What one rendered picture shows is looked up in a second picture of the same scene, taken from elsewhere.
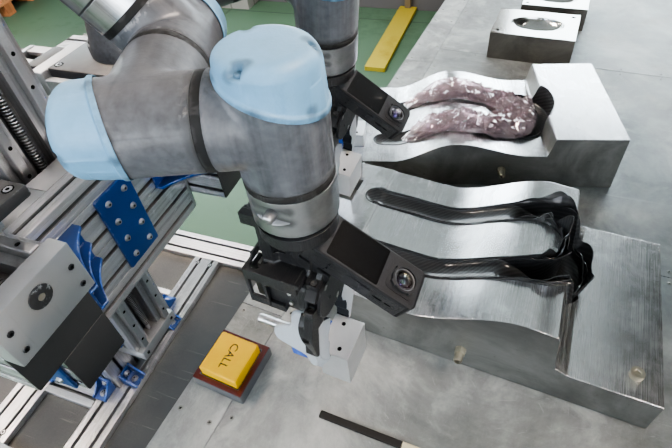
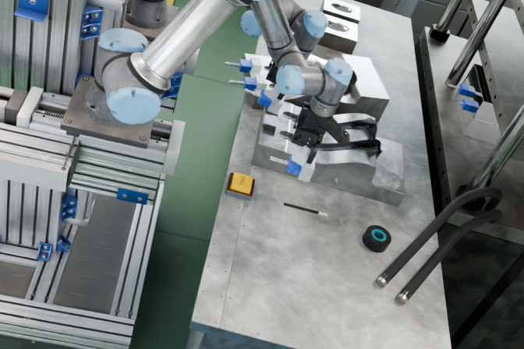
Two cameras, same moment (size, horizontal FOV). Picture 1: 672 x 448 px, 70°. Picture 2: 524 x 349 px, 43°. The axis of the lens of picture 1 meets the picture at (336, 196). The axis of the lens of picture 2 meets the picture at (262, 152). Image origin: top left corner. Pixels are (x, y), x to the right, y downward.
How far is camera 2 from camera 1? 151 cm
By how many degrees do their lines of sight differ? 26
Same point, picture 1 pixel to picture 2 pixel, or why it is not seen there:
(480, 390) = (341, 196)
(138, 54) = (299, 60)
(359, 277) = (337, 132)
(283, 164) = (338, 94)
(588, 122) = (372, 89)
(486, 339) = (348, 171)
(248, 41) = (336, 63)
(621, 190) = (383, 123)
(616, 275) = (387, 154)
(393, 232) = not seen: hidden behind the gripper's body
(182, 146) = (319, 87)
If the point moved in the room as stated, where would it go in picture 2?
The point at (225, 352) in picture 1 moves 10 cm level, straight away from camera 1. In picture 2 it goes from (240, 179) to (217, 160)
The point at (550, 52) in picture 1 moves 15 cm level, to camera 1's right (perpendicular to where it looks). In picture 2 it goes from (343, 44) to (373, 45)
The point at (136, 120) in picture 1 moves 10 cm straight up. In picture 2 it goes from (311, 79) to (323, 47)
